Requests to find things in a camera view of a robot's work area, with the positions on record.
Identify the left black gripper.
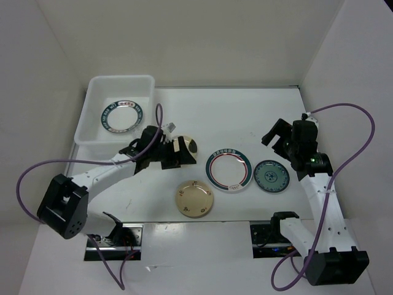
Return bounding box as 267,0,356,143
149,136,196,170

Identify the white plate red green rim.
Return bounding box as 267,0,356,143
205,148,252,192

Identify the white plate dark green rim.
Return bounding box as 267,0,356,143
100,100,144,134

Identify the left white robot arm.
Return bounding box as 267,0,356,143
37,125,198,246

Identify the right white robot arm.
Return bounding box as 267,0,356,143
262,119,369,286

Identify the white plastic bin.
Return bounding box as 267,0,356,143
74,74,156,160

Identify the beige plate with black patch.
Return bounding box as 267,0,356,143
172,135,198,158

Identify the beige plate with red marks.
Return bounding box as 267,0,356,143
175,180,214,219

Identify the teal patterned small plate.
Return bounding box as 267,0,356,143
254,160,290,194

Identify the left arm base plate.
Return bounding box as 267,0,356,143
92,223,144,261

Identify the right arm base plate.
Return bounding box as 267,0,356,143
249,221,295,259

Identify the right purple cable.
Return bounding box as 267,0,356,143
271,103,376,291

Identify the purple cable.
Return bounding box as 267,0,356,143
17,103,163,290
271,103,376,291

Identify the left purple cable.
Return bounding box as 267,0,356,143
17,103,163,290

